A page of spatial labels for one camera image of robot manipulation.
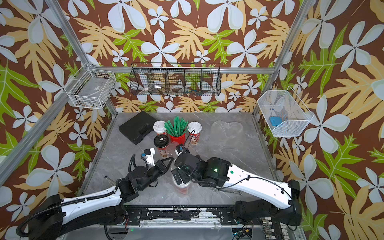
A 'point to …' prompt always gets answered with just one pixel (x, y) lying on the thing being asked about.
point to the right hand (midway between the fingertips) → (180, 168)
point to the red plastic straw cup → (180, 140)
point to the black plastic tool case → (138, 127)
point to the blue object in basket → (275, 120)
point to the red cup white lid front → (183, 188)
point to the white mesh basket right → (284, 113)
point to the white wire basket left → (90, 88)
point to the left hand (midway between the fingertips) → (174, 157)
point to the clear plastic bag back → (225, 136)
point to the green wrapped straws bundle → (178, 128)
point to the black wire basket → (184, 79)
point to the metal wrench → (231, 191)
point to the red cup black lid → (161, 141)
